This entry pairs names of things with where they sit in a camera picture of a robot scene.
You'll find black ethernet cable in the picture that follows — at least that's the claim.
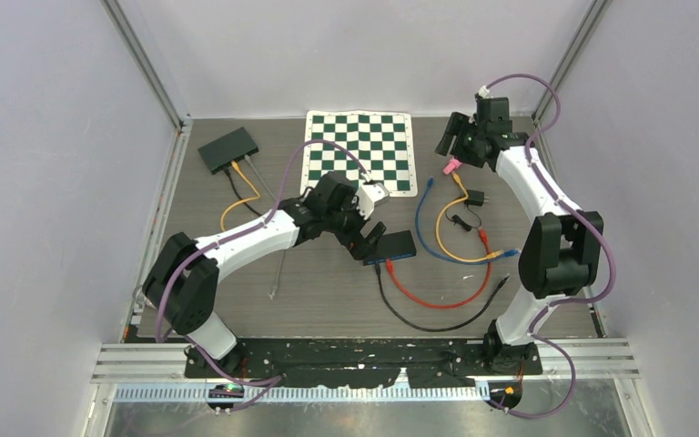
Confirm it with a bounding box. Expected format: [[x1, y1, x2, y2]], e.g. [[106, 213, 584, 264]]
[[373, 264, 512, 333]]

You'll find black power adapter with cord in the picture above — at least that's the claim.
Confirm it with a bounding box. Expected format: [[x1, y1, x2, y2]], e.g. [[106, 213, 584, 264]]
[[447, 189, 486, 231]]

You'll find green white chessboard mat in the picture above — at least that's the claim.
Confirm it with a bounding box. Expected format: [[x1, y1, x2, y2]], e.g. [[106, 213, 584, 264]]
[[300, 110, 418, 198]]

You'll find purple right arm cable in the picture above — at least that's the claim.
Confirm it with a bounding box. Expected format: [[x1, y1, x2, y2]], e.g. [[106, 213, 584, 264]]
[[479, 73, 618, 422]]

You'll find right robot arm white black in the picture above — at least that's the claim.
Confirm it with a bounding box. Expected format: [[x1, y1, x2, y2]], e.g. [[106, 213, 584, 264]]
[[435, 97, 603, 374]]

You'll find flat black network switch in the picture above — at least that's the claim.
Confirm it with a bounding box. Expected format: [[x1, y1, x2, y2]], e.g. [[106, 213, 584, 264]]
[[198, 127, 259, 175]]

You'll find yellow cable at flat switch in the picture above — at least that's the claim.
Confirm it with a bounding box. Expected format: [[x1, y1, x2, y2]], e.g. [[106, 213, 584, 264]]
[[220, 160, 263, 233]]

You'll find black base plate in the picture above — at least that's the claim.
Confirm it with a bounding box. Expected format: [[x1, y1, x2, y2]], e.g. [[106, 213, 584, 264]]
[[184, 338, 542, 389]]

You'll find ribbed black network switch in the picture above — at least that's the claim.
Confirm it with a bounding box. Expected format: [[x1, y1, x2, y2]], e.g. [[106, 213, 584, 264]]
[[361, 230, 417, 266]]

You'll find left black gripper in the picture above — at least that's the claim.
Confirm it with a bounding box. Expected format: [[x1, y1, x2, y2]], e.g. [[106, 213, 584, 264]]
[[324, 188, 384, 259]]

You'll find yellow ethernet cable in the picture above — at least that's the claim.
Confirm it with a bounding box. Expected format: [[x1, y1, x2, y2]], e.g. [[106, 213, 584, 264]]
[[434, 173, 504, 264]]

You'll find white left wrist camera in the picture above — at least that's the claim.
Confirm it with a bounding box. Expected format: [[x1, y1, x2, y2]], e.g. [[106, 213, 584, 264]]
[[356, 182, 390, 220]]

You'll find blue ethernet cable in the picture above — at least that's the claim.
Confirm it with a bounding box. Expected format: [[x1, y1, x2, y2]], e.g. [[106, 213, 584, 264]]
[[415, 176, 520, 267]]

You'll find black cable at flat switch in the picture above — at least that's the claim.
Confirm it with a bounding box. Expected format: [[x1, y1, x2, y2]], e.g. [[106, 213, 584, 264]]
[[222, 168, 267, 219]]

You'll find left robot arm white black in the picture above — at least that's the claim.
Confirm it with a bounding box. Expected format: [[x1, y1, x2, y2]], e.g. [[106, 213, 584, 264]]
[[142, 171, 390, 377]]

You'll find pink cylindrical device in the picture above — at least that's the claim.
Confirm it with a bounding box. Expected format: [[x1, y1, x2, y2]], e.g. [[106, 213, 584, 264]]
[[442, 158, 462, 175]]

